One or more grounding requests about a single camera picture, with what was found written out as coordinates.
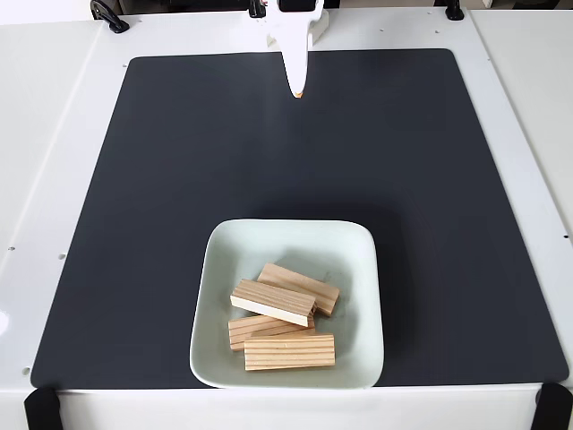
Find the grooved wooden block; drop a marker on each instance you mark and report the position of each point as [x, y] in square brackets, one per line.
[313, 289]
[244, 331]
[273, 299]

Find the wooden block printed three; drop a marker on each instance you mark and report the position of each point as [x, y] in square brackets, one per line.
[291, 353]

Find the pale green square plate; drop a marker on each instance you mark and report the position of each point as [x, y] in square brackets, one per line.
[233, 251]

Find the black table clamp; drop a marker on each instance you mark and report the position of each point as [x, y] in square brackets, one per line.
[555, 407]
[454, 11]
[42, 410]
[109, 17]

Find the black rubber mat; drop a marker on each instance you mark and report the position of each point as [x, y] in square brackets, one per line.
[134, 224]

